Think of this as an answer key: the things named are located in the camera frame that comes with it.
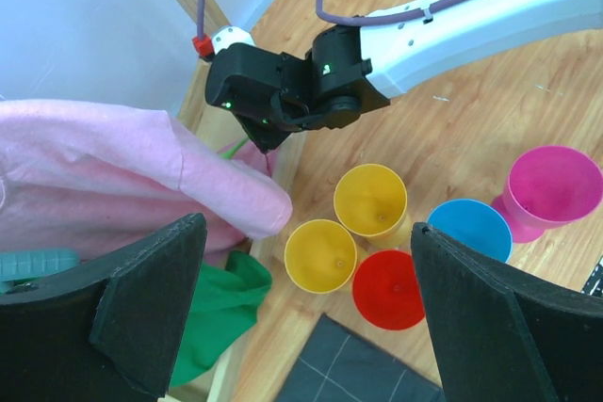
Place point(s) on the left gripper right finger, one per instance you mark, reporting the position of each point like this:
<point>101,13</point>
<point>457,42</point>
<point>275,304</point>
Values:
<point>501,334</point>

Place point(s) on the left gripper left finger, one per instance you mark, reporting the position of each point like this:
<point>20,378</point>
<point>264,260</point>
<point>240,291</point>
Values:
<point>107,330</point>

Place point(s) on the blue wine glass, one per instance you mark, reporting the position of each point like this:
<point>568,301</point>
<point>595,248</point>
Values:
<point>475,224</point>

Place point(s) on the red wine glass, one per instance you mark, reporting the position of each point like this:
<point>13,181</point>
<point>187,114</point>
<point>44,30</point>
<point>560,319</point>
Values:
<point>385,290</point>

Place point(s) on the magenta wine glass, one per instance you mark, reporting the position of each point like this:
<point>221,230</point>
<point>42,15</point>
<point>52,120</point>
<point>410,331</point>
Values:
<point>546,188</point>

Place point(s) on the yellow wine glass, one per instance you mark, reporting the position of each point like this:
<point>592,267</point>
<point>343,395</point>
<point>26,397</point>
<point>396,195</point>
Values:
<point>371,201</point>
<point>322,257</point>

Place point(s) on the green wine glass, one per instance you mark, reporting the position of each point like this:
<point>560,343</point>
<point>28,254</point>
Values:
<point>230,152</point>

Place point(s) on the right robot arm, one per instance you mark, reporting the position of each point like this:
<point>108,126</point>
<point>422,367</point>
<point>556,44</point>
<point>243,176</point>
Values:
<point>360,64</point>

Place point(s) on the wooden clothes rack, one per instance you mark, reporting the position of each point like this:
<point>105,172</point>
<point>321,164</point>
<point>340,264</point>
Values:
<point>209,110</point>

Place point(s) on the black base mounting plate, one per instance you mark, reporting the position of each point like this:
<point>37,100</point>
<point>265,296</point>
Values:
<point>593,285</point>

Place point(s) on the green tank top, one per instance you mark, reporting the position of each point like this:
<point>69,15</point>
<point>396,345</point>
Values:
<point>225,306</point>

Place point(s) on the dark grey folded cloth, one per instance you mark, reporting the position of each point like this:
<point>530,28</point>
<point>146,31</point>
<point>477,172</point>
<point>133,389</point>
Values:
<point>337,365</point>

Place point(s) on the pink t-shirt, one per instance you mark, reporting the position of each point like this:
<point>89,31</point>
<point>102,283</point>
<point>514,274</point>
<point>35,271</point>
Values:
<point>96,177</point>

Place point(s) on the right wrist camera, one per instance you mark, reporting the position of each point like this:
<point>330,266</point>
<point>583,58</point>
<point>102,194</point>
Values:
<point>229,35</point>

